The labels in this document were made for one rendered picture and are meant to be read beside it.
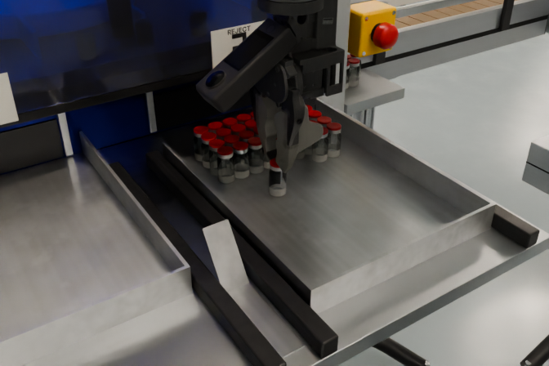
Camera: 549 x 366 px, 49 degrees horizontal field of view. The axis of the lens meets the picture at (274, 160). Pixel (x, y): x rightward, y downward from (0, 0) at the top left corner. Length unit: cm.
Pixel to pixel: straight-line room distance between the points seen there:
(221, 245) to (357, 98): 48
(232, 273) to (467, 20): 86
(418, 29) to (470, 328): 98
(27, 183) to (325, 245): 40
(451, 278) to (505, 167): 203
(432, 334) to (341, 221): 116
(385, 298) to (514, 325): 133
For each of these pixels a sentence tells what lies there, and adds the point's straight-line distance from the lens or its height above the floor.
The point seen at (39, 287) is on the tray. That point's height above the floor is 88.
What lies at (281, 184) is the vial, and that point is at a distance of 75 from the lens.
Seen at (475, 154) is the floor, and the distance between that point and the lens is 274.
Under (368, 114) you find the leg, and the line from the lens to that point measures 127.
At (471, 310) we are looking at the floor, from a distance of 195.
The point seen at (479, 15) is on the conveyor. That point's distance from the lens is 135.
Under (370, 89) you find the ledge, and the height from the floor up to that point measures 88.
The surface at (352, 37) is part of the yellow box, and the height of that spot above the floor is 99.
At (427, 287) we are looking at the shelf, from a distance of 66.
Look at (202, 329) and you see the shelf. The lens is 60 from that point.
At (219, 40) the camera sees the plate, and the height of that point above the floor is 104.
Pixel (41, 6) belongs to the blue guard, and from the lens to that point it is 73.
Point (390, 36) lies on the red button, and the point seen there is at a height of 100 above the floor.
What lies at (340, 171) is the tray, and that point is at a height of 88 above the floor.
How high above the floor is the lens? 131
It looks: 31 degrees down
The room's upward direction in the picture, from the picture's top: straight up
